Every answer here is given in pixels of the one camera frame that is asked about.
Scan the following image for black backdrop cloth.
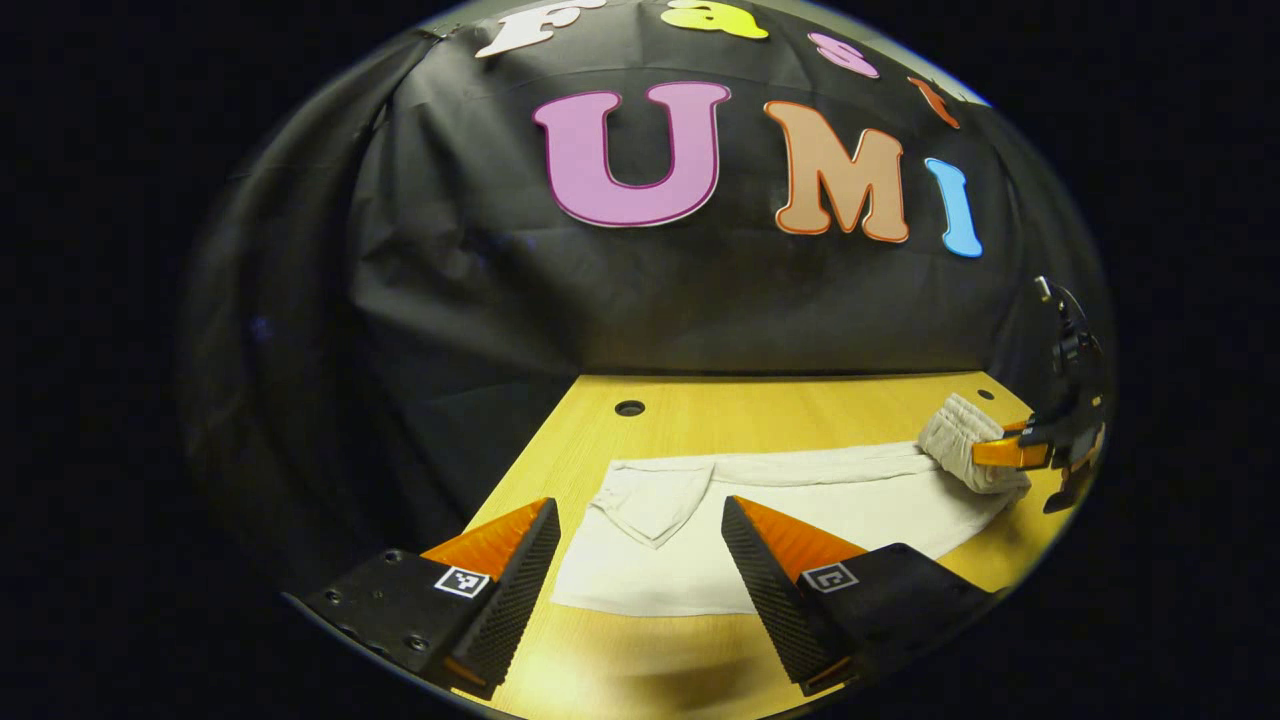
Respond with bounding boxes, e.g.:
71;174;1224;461
175;0;1113;591

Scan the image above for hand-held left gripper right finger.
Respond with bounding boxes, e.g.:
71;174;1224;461
720;495;999;697

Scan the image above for white jeans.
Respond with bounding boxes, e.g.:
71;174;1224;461
550;392;1034;618

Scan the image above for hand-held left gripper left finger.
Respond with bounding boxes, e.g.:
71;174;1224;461
298;497;564;701

